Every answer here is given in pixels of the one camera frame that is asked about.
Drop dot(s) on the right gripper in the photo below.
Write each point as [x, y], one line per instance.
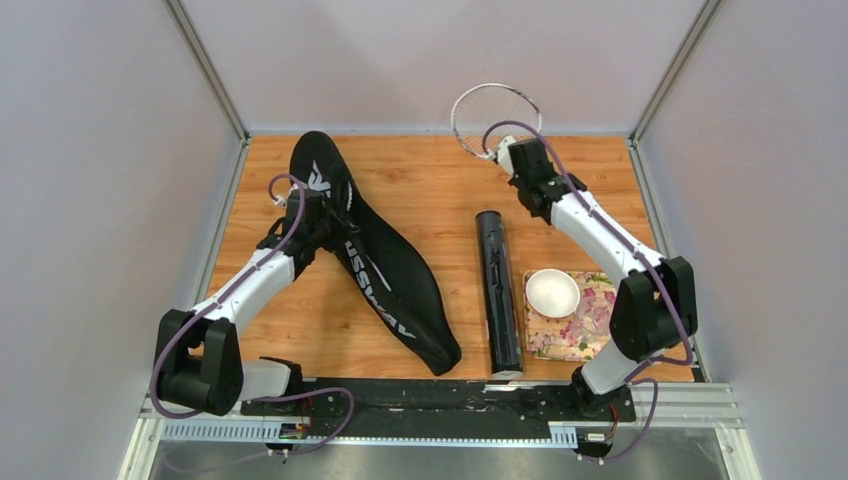
[514, 181]

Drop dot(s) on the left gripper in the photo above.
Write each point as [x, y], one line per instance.
[327, 212]

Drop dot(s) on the silver badminton racket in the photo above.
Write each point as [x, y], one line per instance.
[485, 114]

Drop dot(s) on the black Crossway racket bag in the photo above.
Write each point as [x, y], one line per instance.
[390, 273]

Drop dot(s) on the black shuttlecock tube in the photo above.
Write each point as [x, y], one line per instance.
[500, 311]

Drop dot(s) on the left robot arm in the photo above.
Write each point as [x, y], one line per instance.
[198, 366]

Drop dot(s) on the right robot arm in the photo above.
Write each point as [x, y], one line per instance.
[655, 307]

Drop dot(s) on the white bowl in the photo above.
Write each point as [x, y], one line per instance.
[552, 293]

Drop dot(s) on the clear glass cup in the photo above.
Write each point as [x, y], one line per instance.
[595, 310]

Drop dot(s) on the floral tray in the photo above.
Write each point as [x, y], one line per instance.
[565, 338]

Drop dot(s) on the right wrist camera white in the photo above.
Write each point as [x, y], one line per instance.
[503, 155]

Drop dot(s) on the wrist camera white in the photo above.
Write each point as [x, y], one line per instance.
[291, 196]
[503, 155]

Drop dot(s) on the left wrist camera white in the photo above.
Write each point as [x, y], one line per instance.
[291, 196]

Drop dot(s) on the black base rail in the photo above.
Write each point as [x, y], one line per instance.
[444, 409]

